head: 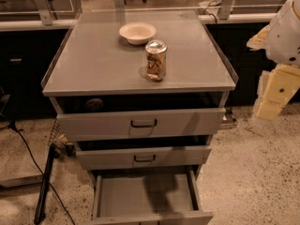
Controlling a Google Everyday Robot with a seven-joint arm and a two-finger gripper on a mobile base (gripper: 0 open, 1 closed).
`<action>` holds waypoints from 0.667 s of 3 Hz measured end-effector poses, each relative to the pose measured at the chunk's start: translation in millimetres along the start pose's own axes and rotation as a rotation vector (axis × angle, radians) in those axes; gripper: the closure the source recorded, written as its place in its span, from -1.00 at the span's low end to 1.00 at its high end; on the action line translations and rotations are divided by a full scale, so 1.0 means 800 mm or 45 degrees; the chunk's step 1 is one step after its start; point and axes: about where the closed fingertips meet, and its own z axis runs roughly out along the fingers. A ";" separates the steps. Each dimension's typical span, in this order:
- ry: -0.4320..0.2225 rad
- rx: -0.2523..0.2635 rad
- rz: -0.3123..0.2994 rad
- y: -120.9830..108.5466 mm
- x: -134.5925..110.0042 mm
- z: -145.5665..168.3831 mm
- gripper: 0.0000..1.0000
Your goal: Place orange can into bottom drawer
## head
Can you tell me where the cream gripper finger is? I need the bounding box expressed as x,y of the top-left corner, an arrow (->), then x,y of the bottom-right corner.
253,64 -> 300,121
247,25 -> 269,51

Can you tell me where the orange soda can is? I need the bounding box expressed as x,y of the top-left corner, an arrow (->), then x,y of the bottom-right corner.
145,39 -> 168,82

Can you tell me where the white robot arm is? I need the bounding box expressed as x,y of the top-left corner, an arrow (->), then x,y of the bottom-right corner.
247,0 -> 300,121

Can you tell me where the top grey drawer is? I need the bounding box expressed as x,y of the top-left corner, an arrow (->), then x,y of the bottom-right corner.
57,93 -> 225,142

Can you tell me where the grey drawer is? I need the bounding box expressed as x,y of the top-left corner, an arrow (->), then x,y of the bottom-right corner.
57,93 -> 225,142
76,136 -> 211,171
84,166 -> 213,225

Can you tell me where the middle grey drawer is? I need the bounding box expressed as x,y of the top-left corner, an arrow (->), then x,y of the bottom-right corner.
76,136 -> 211,171

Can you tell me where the grey drawer cabinet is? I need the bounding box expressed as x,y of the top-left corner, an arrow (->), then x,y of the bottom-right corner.
40,9 -> 240,225

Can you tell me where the round object in top drawer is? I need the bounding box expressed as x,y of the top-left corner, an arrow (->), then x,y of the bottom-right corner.
84,97 -> 104,113

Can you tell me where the bottom grey drawer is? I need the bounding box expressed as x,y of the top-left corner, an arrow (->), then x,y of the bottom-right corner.
84,166 -> 213,225

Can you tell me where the white paper bowl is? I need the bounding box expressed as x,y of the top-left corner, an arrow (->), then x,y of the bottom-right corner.
119,22 -> 157,45

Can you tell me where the black stand leg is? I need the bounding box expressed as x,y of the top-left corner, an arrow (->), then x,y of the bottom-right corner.
34,145 -> 55,225

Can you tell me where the grey metal post right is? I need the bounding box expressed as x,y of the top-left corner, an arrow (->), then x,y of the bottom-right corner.
217,0 -> 238,21

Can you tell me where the grey metal post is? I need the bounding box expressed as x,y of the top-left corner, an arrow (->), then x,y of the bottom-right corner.
217,0 -> 238,21
35,0 -> 53,25

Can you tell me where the wire basket with items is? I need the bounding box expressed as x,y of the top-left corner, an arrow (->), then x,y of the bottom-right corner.
48,120 -> 75,157

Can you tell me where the grey metal post left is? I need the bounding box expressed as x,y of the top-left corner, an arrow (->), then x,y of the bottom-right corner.
35,0 -> 53,25

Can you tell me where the black floor cable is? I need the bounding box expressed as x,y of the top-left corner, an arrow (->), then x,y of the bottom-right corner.
8,122 -> 77,225

